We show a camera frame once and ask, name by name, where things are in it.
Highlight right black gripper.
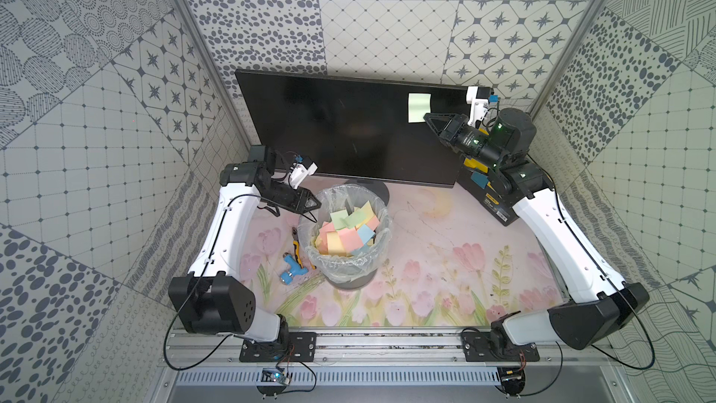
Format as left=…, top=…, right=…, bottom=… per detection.
left=425, top=112, right=506, bottom=171

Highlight pale green sticky note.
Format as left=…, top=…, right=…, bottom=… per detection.
left=408, top=93, right=432, bottom=123

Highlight pink sticky note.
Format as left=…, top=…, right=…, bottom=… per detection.
left=337, top=228, right=364, bottom=253

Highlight pale yellow sticky note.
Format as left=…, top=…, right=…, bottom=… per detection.
left=359, top=201, right=376, bottom=226

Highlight light blue sticky note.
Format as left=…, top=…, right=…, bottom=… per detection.
left=356, top=225, right=375, bottom=246

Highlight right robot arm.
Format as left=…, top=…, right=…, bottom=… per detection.
left=424, top=108, right=650, bottom=350

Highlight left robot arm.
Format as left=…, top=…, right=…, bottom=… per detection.
left=168, top=146, right=321, bottom=349

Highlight green note in bin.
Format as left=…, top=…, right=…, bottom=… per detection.
left=330, top=209, right=350, bottom=231

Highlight yellow note in bin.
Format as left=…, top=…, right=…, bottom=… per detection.
left=326, top=231, right=346, bottom=256

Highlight round grey monitor base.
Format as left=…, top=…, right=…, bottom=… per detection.
left=346, top=178, right=390, bottom=205

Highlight black flat monitor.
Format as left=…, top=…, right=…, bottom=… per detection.
left=235, top=69, right=469, bottom=187

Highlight yellow black pliers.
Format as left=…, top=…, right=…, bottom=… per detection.
left=292, top=227, right=304, bottom=268

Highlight grey mesh waste bin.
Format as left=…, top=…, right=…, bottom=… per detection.
left=301, top=185, right=393, bottom=292

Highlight clear plastic bin liner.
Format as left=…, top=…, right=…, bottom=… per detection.
left=297, top=184, right=393, bottom=285

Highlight yellow black toolbox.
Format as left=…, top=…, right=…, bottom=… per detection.
left=456, top=155, right=528, bottom=227

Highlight blue plastic tool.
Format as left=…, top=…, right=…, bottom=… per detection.
left=280, top=254, right=309, bottom=285

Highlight left circuit board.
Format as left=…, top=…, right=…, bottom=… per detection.
left=257, top=369, right=292, bottom=397

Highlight circuit board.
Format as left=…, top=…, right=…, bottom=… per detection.
left=496, top=368, right=526, bottom=397
left=257, top=369, right=292, bottom=397

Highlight right circuit board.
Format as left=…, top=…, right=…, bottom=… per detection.
left=496, top=368, right=526, bottom=397

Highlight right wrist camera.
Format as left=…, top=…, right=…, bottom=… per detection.
left=466, top=86, right=499, bottom=129

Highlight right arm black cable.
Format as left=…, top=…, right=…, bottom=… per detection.
left=536, top=161, right=656, bottom=371

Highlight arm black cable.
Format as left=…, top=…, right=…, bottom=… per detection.
left=161, top=195, right=281, bottom=371
left=536, top=161, right=656, bottom=371

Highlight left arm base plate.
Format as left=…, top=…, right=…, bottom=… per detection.
left=240, top=331, right=317, bottom=363

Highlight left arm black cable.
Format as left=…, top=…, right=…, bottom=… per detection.
left=161, top=195, right=281, bottom=371

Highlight aluminium mounting rail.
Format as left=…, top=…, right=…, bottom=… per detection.
left=158, top=327, right=622, bottom=369

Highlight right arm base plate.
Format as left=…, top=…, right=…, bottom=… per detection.
left=460, top=328, right=540, bottom=363

